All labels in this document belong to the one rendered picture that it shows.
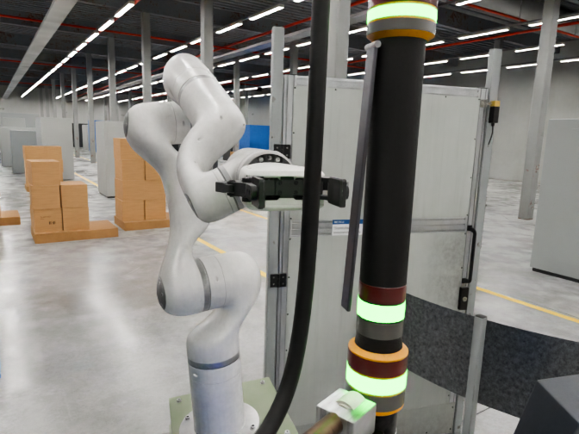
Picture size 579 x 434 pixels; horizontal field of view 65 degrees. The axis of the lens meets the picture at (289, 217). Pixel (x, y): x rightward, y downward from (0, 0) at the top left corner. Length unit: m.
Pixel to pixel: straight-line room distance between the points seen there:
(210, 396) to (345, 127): 1.51
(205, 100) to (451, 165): 1.86
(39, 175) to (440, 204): 6.36
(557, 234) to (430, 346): 4.66
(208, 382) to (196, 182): 0.53
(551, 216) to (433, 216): 4.47
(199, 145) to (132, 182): 7.70
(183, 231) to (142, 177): 7.50
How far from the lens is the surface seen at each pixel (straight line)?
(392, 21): 0.31
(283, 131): 2.14
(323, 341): 2.45
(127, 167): 8.42
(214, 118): 0.81
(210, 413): 1.12
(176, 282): 0.97
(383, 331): 0.33
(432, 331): 2.38
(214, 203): 0.69
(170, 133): 1.09
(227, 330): 1.04
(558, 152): 6.85
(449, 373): 2.41
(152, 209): 8.64
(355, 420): 0.32
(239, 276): 1.01
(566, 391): 1.10
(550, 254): 6.97
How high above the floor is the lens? 1.72
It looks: 10 degrees down
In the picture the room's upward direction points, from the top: 2 degrees clockwise
